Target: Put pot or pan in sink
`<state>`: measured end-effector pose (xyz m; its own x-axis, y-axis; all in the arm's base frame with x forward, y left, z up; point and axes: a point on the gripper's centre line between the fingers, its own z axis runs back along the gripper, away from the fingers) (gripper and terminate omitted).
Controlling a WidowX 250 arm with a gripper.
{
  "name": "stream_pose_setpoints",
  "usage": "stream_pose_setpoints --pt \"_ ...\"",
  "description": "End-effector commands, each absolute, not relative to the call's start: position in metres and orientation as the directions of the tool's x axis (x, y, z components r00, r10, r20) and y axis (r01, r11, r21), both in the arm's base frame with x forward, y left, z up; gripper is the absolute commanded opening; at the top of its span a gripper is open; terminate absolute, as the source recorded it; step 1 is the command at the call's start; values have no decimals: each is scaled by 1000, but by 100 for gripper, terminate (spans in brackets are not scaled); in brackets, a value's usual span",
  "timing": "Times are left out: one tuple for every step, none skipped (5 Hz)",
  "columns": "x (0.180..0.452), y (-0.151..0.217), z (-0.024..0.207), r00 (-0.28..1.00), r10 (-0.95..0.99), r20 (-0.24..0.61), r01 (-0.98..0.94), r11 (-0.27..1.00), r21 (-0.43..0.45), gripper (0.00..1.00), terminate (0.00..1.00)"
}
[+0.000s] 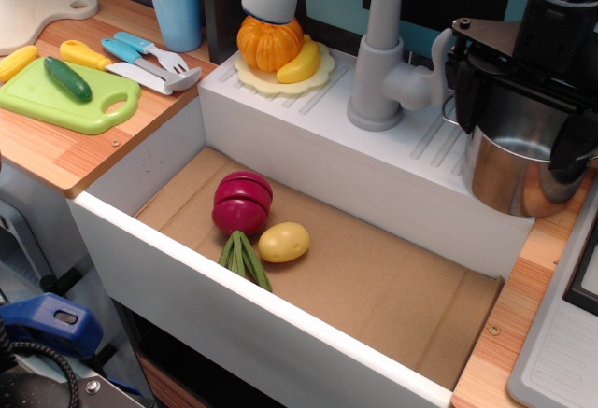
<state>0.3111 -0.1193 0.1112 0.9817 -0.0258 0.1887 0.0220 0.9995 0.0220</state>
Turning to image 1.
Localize grey toy faucet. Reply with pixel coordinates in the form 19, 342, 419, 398
241, 0, 452, 132

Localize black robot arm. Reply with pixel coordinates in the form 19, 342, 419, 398
449, 0, 597, 171

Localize blue clamp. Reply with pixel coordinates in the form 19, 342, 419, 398
1, 293, 104, 359

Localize yellow toy corn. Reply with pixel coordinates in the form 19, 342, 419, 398
0, 45, 39, 82

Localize yellow handled toy knife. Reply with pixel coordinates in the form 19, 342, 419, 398
59, 40, 173, 95

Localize yellow toy potato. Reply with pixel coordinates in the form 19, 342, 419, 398
258, 222, 311, 263

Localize green toy cutting board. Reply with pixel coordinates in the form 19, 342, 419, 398
1, 58, 141, 134

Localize shiny steel pot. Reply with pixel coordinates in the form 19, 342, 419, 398
462, 86, 597, 218

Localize orange toy pumpkin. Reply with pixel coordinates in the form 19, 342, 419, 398
236, 16, 304, 72

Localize blue plastic cup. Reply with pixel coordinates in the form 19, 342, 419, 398
151, 0, 203, 52

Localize pale yellow toy plate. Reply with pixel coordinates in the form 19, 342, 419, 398
235, 36, 335, 95

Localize green toy cucumber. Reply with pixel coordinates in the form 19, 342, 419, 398
43, 56, 93, 103

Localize yellow toy banana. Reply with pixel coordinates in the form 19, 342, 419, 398
277, 35, 320, 84

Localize black braided cable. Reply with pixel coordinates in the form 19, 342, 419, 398
0, 318, 79, 408

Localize white toy sink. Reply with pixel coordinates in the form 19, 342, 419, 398
70, 54, 533, 407

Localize brown cardboard sheet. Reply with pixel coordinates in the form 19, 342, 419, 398
134, 147, 505, 391

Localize grey toy stove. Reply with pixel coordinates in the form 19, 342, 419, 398
507, 201, 597, 407

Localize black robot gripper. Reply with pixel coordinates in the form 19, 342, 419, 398
448, 18, 597, 172

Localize blue handled toy spatula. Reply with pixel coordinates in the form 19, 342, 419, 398
101, 38, 202, 91

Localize red toy beet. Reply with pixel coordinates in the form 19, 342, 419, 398
211, 171, 273, 291

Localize grey metal bracket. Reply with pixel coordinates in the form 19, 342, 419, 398
1, 356, 155, 407

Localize blue handled toy fork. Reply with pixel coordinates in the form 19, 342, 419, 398
114, 31, 190, 74

